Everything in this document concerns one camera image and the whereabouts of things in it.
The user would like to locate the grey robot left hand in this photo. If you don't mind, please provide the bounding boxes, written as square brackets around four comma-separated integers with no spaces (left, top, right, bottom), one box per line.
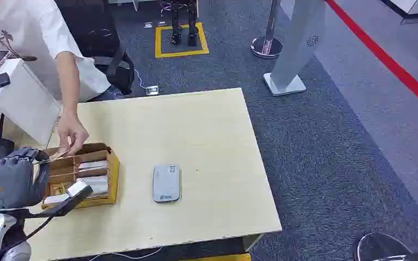
[0,147,51,212]

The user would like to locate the brown card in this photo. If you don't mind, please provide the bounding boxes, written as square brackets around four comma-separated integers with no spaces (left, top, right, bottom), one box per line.
[47,149,71,161]

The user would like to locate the white card stack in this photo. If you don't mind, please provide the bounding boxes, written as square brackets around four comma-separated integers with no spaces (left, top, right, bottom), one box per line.
[80,175,109,197]
[43,194,70,207]
[77,160,108,171]

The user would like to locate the person's hand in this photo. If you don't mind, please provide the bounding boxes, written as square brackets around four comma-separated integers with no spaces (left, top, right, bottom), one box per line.
[56,112,90,156]

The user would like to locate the white box stand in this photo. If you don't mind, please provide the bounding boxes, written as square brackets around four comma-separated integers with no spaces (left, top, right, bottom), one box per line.
[0,58,62,147]

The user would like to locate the wooden card box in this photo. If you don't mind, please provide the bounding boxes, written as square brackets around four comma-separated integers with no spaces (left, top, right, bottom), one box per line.
[41,142,121,211]

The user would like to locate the person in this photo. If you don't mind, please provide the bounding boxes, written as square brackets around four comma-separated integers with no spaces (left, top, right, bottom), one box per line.
[0,0,112,156]

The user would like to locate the grey card reader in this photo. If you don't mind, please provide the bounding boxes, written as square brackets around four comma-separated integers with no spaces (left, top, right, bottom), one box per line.
[152,164,182,204]

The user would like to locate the floor power socket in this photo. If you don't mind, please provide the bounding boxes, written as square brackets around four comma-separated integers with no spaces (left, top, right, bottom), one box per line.
[144,84,161,97]

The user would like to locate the black bag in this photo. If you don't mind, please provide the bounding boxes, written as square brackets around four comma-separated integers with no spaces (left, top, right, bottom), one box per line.
[54,0,136,97]

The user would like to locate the yellow floor tape strip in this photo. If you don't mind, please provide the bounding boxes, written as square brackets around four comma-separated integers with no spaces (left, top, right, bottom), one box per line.
[179,253,252,261]

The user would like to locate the black robot legs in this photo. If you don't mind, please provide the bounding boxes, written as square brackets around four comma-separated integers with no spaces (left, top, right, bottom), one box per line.
[160,0,200,47]

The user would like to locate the white kiosk stand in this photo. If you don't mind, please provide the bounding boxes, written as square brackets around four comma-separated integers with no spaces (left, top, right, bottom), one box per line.
[262,0,328,97]

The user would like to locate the chrome stanchion base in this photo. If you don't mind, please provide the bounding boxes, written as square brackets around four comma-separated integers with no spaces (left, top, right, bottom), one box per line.
[352,232,413,261]

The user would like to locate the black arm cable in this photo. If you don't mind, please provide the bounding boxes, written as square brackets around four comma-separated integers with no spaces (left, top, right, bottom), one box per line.
[0,215,56,261]

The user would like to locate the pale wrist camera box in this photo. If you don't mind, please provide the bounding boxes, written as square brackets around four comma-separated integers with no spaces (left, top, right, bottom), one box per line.
[65,179,90,198]

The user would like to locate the white cable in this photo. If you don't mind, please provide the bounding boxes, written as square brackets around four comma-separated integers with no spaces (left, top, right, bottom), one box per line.
[86,246,163,261]

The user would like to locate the thin blue floor cable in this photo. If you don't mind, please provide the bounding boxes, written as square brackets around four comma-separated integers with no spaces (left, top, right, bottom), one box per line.
[133,68,149,91]

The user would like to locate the chrome stanchion post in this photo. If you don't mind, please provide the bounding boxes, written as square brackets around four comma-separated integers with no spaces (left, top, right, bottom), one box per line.
[250,0,284,60]

